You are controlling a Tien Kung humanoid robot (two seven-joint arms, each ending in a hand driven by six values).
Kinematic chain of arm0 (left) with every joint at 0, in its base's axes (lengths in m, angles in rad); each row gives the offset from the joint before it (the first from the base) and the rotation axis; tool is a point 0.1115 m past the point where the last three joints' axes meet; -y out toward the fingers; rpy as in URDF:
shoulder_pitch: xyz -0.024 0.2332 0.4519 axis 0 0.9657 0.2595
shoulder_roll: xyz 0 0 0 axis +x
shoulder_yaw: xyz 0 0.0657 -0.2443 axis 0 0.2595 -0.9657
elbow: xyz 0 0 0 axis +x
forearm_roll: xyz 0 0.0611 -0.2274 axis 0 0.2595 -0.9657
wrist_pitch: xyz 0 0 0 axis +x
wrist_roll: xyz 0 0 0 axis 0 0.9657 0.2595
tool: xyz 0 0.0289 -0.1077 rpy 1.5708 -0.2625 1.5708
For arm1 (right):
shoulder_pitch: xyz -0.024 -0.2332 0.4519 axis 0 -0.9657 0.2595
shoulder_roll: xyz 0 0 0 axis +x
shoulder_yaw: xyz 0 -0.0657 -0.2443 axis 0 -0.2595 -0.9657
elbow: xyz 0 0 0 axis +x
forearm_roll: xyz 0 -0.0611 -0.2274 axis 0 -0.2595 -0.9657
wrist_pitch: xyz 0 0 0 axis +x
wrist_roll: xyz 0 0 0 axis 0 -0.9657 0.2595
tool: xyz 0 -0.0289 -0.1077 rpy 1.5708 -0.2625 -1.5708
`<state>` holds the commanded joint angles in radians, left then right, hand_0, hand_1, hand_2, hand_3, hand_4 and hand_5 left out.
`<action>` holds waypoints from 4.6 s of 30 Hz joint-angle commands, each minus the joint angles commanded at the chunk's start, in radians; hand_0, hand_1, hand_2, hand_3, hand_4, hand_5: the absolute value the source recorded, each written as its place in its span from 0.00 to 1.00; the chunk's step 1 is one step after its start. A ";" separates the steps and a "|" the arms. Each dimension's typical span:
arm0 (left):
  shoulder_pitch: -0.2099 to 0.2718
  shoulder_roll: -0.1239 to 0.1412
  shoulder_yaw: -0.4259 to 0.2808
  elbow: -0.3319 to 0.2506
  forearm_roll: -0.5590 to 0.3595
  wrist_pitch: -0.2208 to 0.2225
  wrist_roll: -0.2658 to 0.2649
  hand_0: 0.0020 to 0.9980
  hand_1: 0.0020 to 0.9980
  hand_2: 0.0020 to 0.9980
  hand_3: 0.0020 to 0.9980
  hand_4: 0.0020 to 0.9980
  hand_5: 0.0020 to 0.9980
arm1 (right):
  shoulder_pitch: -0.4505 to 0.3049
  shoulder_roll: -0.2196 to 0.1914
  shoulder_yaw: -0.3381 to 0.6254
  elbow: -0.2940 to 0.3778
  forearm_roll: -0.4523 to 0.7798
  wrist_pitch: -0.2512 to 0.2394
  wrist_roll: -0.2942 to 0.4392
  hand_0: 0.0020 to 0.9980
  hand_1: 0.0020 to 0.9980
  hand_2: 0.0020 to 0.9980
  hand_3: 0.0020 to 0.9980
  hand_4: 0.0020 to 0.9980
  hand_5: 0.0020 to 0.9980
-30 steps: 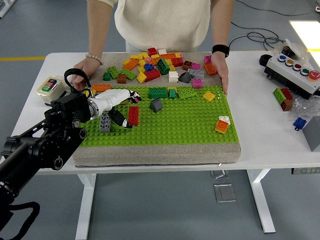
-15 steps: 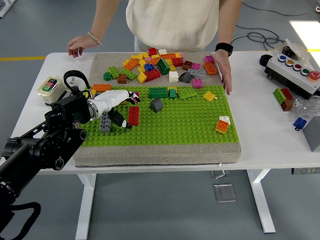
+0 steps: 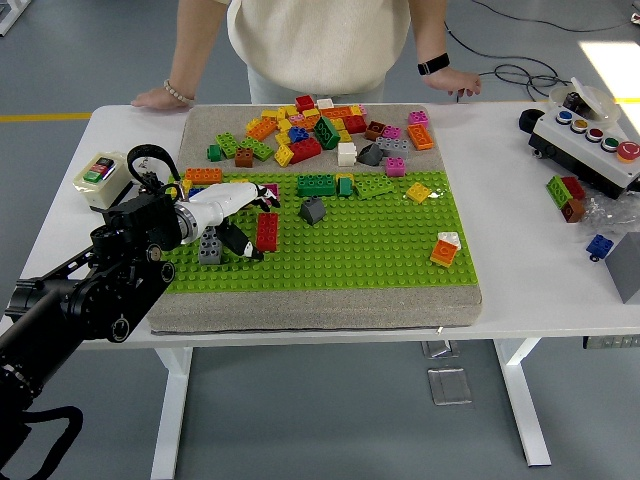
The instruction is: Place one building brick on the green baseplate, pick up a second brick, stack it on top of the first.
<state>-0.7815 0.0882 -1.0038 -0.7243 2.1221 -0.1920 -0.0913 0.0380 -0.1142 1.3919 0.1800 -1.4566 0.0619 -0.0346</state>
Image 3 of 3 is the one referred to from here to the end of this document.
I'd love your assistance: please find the person's left hand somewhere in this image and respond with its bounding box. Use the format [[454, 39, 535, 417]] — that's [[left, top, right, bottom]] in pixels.
[[427, 67, 483, 97]]

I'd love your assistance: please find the person's right hand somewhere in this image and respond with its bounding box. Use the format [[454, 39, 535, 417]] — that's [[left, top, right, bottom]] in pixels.
[[130, 88, 174, 109]]

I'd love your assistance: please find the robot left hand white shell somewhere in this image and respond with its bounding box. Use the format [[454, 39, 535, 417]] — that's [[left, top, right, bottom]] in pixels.
[[185, 182, 281, 261]]

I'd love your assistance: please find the grey eight-stud brick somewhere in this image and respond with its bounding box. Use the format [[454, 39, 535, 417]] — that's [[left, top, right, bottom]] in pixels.
[[198, 226, 224, 266], [374, 136, 412, 159]]

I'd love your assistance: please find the green studded baseplate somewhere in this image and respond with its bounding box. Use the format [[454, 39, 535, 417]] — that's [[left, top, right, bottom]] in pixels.
[[159, 170, 480, 294]]

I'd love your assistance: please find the lime green eight-stud brick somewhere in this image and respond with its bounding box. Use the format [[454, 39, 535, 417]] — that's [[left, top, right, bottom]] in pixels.
[[238, 137, 275, 162], [215, 131, 247, 159], [545, 175, 571, 209]]

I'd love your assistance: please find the dark grey sloped brick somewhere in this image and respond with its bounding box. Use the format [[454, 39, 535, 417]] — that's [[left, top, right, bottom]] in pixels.
[[357, 143, 385, 166], [298, 196, 326, 226]]

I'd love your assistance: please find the dark green eight-stud brick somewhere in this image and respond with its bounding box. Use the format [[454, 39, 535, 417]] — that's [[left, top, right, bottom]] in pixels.
[[296, 173, 337, 198], [313, 115, 343, 150]]

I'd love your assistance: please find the lime green flat plate brick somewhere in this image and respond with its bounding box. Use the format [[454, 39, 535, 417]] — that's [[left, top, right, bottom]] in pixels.
[[353, 175, 396, 201]]

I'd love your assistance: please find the red building brick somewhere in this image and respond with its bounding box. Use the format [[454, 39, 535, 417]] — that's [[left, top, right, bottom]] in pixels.
[[560, 175, 587, 201]]

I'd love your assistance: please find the orange four-stud brick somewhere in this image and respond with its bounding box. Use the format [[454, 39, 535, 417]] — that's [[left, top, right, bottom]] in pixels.
[[429, 239, 459, 268]]

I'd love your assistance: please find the black wristband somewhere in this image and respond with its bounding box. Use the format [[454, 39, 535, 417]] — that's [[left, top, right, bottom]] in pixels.
[[417, 52, 451, 77]]

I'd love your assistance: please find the white push-button control box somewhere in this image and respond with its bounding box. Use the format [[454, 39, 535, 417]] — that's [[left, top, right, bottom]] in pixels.
[[529, 106, 640, 201]]

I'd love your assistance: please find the round translucent lidded container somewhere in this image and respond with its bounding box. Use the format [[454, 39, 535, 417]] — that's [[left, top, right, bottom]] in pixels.
[[548, 77, 621, 126]]

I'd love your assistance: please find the person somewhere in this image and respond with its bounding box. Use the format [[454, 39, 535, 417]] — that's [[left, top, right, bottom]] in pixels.
[[219, 0, 414, 105]]

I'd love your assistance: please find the grey-brown cushion mat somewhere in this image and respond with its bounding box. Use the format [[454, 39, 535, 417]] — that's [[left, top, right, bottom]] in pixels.
[[144, 103, 485, 334]]

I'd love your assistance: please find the clear plastic bag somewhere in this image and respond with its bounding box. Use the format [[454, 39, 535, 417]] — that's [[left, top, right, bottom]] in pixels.
[[582, 192, 640, 236]]

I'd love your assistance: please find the white table leg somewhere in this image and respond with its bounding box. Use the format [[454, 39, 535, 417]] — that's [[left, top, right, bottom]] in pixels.
[[492, 337, 552, 469], [149, 345, 195, 480]]

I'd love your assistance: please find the grey box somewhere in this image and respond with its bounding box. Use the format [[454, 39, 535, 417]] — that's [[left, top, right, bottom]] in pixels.
[[603, 230, 640, 305]]

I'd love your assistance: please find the clear floor socket cover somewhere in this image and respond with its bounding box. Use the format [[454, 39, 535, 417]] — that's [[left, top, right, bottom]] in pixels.
[[426, 367, 474, 406], [421, 338, 464, 359]]

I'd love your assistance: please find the under-table control panel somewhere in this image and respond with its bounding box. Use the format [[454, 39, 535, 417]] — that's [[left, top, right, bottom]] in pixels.
[[582, 333, 640, 351]]

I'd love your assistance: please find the bead bracelet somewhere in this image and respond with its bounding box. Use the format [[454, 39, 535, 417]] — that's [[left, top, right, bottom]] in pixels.
[[163, 78, 195, 106]]

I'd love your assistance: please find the black ring roll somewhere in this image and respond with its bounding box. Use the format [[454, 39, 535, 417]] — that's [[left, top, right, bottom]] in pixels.
[[518, 108, 550, 135]]

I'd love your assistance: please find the cream switch box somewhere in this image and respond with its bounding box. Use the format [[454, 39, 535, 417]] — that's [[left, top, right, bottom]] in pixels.
[[73, 151, 135, 214]]

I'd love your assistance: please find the white furniture frame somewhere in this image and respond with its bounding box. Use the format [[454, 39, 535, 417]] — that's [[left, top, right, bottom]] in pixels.
[[0, 0, 24, 37]]

